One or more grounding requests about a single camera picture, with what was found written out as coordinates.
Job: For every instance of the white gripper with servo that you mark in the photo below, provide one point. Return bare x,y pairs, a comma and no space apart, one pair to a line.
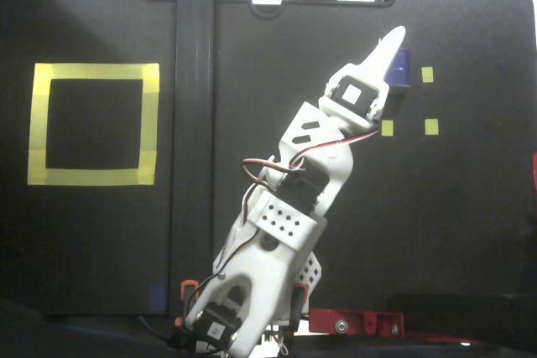
356,94

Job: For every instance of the blue white USB charger block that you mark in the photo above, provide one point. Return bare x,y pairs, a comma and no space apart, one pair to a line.
400,66

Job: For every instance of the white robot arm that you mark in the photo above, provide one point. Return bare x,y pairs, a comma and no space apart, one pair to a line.
268,266

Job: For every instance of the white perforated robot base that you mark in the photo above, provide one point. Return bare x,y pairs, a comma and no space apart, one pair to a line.
312,276

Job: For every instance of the small yellow tape marker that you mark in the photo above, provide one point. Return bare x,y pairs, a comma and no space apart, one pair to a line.
431,126
427,74
387,128

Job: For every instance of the black flat divider strip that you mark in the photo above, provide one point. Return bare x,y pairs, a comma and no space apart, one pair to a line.
193,123

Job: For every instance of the orange black base clamp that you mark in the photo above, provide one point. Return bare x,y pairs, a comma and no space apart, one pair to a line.
300,303

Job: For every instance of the red screw clamp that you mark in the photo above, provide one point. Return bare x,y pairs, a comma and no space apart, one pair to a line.
384,324

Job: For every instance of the yellow tape square outline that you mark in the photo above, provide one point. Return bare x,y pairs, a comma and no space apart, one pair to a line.
92,71

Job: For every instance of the orange black table clamp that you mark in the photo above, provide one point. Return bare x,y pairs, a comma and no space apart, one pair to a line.
189,291

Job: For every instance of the blue tape piece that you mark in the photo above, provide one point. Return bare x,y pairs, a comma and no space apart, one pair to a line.
157,297

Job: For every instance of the red angle bracket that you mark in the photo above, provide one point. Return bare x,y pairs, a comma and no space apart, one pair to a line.
331,320

